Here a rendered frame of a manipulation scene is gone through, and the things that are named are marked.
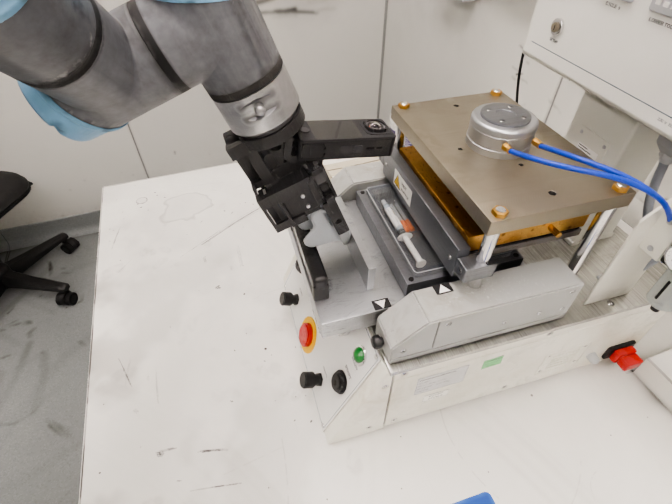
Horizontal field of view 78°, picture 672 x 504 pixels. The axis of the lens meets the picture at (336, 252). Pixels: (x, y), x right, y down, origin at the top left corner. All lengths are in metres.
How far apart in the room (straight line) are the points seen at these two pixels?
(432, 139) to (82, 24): 0.39
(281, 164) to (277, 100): 0.08
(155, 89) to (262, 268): 0.55
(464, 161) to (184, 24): 0.33
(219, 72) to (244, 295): 0.53
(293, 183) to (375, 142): 0.10
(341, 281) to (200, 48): 0.32
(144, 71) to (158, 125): 1.71
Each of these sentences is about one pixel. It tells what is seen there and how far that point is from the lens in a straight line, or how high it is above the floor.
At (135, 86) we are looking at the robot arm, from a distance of 0.38.
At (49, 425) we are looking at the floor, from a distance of 1.77.
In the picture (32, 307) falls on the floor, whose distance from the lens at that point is 2.15.
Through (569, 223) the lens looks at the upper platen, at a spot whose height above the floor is 1.05.
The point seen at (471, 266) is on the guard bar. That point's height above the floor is 1.04.
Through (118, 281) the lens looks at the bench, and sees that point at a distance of 0.95.
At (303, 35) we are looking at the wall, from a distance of 2.03.
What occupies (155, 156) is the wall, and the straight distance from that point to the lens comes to 2.16.
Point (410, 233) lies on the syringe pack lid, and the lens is 0.57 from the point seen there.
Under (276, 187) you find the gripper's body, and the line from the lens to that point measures 0.45.
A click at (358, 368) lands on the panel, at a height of 0.88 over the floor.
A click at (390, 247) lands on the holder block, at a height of 1.00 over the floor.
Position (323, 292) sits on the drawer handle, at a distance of 0.51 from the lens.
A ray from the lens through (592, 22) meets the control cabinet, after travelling 0.66.
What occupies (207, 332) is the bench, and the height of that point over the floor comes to 0.75.
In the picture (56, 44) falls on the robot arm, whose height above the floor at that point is 1.30.
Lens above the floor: 1.38
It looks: 45 degrees down
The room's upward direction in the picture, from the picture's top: straight up
